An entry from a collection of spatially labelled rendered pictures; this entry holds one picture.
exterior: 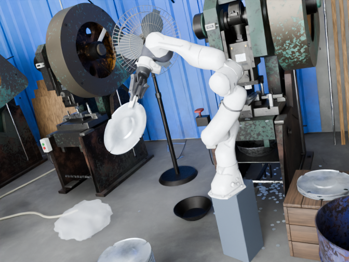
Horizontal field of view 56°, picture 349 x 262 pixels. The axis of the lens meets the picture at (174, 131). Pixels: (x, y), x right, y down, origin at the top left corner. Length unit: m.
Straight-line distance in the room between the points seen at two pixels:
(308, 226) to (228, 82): 0.90
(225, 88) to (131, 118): 0.50
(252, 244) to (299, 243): 0.26
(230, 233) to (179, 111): 2.37
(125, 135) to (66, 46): 1.38
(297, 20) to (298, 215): 1.05
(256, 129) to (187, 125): 1.89
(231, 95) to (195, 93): 2.35
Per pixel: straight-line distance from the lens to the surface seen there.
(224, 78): 1.54
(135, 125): 1.65
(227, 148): 1.81
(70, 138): 3.36
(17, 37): 5.52
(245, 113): 2.40
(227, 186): 1.82
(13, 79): 4.67
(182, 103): 4.06
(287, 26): 2.01
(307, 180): 2.06
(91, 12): 3.17
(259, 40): 2.32
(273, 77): 2.65
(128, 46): 2.83
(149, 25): 2.83
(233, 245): 2.07
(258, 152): 2.52
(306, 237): 2.00
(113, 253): 1.91
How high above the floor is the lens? 1.36
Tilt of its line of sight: 17 degrees down
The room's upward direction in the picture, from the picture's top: 13 degrees counter-clockwise
